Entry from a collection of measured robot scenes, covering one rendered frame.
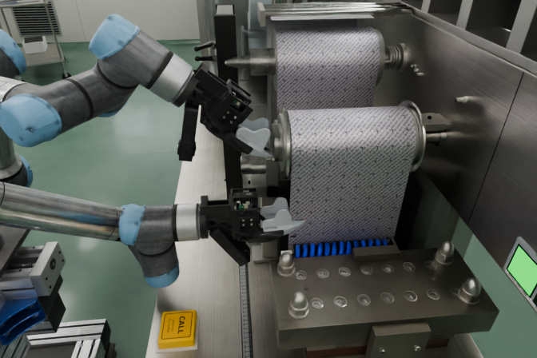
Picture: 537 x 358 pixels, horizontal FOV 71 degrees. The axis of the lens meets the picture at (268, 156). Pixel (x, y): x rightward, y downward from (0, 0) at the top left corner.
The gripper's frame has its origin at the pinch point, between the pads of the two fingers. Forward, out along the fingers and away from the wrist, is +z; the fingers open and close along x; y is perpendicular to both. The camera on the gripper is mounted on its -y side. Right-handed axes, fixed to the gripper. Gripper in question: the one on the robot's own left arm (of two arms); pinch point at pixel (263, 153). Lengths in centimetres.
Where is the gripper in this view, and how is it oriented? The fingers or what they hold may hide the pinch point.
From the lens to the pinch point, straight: 74.2
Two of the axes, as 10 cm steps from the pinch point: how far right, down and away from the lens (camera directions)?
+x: -1.0, -5.3, 8.5
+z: 7.6, 5.1, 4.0
